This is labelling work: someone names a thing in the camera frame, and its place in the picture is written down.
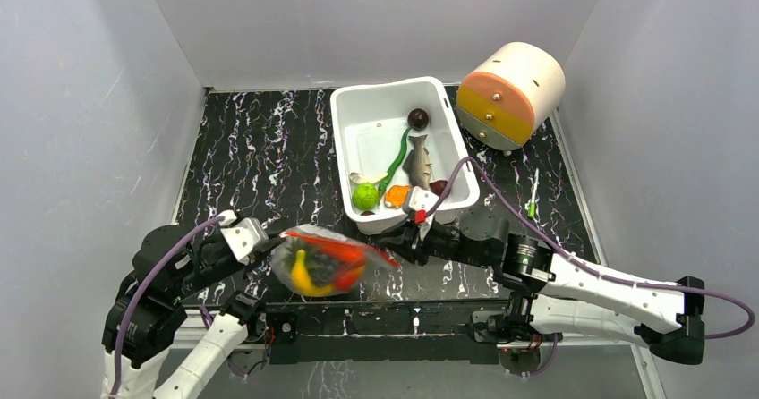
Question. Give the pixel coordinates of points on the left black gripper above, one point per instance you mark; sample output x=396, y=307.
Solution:
x=259, y=256

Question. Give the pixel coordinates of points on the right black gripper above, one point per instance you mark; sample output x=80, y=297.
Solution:
x=406, y=237

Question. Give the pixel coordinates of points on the yellow toy banana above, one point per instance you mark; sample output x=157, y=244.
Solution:
x=302, y=280

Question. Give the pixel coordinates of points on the clear zip bag orange zipper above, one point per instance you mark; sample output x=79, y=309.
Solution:
x=281, y=259

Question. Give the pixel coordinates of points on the dark toy grapes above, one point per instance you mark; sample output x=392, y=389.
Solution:
x=321, y=268

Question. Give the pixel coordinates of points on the white plastic bin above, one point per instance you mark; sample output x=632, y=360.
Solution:
x=368, y=122

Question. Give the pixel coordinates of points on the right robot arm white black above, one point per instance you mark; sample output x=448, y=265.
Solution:
x=550, y=296

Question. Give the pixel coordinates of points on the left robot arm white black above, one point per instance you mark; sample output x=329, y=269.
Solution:
x=148, y=310

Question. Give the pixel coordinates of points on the orange toy habanero pepper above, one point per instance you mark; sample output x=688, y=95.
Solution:
x=396, y=195

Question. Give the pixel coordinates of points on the green toy lime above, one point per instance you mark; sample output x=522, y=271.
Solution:
x=365, y=196

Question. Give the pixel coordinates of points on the green toy bean pod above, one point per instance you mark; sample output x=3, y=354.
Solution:
x=383, y=184

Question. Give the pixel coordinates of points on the dark red toy fruit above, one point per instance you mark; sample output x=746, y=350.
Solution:
x=438, y=187

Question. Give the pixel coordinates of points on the white toy garlic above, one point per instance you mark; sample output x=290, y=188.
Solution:
x=359, y=179

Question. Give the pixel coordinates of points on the grey toy fish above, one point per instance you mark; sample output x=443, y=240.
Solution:
x=417, y=164

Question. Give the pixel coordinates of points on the dark brown toy plum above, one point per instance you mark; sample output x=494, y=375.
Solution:
x=418, y=119

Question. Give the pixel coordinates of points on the green white pen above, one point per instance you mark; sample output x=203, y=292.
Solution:
x=531, y=206

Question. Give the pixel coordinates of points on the round pastel drawer cabinet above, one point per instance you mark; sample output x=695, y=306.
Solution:
x=504, y=100

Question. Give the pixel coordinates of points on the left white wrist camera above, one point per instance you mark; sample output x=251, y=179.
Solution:
x=242, y=235

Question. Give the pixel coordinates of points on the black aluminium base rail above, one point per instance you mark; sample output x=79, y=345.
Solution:
x=379, y=331

